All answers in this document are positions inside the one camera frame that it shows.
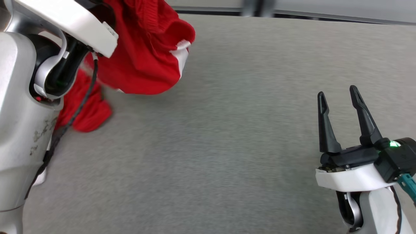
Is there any grey metal frame rail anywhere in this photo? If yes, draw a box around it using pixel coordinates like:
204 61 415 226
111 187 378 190
166 0 416 25

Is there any black left arm gripper cable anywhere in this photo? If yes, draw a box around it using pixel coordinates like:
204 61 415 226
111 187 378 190
24 52 99 199

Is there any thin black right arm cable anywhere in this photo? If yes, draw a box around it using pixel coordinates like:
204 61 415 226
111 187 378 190
389 186 404 234

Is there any teal right camera connector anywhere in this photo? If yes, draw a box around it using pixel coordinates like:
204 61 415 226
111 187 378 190
398 173 416 202

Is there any red garment with white trim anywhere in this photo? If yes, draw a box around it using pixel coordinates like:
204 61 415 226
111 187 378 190
54 0 196 133

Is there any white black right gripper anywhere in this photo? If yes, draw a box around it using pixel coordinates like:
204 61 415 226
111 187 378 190
315 85 396 192

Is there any grey metal frame post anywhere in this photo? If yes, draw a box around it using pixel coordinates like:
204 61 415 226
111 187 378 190
240 0 275 17

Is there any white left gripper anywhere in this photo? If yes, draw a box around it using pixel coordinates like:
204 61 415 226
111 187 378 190
13 0 118 59

